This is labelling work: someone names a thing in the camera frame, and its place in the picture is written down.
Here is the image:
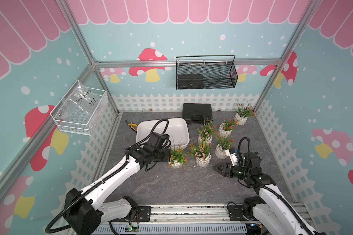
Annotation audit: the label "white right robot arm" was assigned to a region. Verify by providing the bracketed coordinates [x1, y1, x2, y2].
[214, 137, 318, 235]

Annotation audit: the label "white plastic storage box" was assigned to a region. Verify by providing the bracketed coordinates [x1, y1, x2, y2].
[136, 117, 190, 150]

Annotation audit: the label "red flower pot rear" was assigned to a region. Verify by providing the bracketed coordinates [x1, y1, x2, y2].
[218, 119, 237, 138]

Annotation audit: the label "black wire mesh basket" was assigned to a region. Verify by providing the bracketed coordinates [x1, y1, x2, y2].
[175, 55, 239, 90]

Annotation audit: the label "yellow handled pliers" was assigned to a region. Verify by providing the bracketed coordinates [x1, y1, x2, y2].
[125, 120, 138, 132]

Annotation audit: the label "black plastic tool case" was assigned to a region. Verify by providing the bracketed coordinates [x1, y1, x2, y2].
[182, 103, 213, 124]

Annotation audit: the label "pink flower pot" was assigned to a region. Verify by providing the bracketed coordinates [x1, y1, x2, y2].
[198, 119, 215, 145]
[190, 143, 212, 167]

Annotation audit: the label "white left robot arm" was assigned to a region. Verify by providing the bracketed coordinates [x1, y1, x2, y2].
[45, 118, 171, 235]

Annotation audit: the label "orange flower pot front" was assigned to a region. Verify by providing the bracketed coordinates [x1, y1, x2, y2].
[168, 146, 188, 169]

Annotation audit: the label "black box in basket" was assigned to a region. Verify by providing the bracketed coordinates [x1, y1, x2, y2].
[176, 74, 204, 90]

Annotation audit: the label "pink flower pot front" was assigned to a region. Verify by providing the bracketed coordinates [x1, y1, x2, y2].
[190, 143, 212, 167]

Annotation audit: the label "clear acrylic wall bin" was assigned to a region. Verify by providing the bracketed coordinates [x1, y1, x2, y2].
[50, 80, 108, 136]

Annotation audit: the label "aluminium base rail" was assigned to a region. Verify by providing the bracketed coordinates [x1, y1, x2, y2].
[67, 204, 315, 235]

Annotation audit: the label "grass pot far corner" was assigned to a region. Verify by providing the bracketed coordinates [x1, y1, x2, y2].
[234, 101, 256, 126]

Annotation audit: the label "orange flower pot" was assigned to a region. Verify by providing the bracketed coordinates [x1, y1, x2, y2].
[168, 146, 188, 169]
[215, 136, 233, 159]

